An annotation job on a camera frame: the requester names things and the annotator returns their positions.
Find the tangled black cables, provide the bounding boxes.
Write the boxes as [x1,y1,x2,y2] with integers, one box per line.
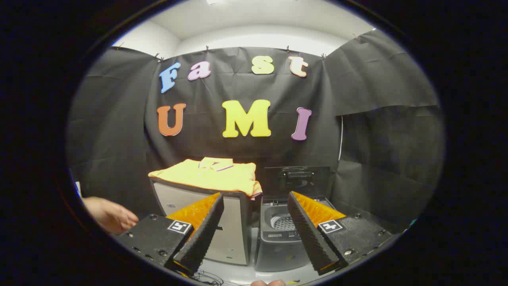
[190,270,225,286]

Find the orange polo shirt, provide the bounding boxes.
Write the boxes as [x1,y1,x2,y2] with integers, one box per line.
[148,157,263,199]

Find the grey cabinet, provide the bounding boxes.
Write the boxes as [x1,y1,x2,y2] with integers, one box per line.
[150,177,254,266]

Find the black backdrop cloth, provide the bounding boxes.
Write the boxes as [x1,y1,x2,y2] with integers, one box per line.
[67,29,446,235]

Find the grey washing machine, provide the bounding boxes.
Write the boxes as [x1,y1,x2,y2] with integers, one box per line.
[254,195,338,272]

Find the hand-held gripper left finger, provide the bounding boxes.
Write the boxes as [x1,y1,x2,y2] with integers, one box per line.
[114,192,225,276]

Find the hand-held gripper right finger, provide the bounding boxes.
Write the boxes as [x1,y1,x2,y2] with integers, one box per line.
[287,191,394,276]

